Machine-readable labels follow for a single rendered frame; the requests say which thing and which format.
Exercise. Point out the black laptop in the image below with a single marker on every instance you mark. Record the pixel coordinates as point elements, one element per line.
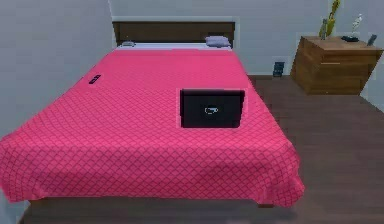
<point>210,108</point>

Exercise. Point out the bed with pink quilted cover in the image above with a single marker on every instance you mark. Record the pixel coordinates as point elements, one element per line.
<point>126,140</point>

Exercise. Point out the black remote control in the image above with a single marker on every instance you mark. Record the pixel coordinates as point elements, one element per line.
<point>94,79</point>

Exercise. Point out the brown wooden nightstand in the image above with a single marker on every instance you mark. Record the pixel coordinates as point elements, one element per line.
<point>333,66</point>

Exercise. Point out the small dark grey phone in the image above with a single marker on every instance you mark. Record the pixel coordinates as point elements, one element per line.
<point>371,39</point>

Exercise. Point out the black wall socket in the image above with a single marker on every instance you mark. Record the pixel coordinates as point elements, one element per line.
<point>278,69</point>

